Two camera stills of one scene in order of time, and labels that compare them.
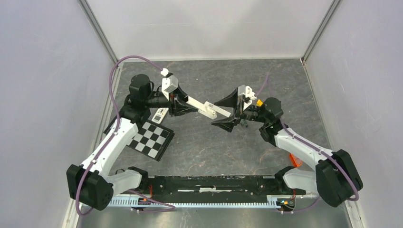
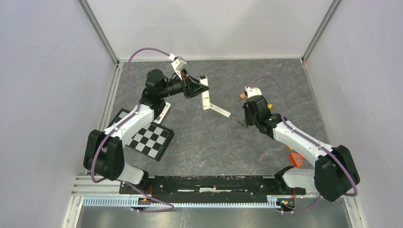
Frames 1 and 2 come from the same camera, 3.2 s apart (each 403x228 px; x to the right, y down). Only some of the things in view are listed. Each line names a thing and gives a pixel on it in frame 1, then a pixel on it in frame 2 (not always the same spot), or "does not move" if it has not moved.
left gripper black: (177, 109) → (190, 90)
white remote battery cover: (219, 110) does not move
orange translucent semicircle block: (296, 162) does not move
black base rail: (209, 185) does not move
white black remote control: (201, 107) → (205, 96)
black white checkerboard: (152, 139) does not move
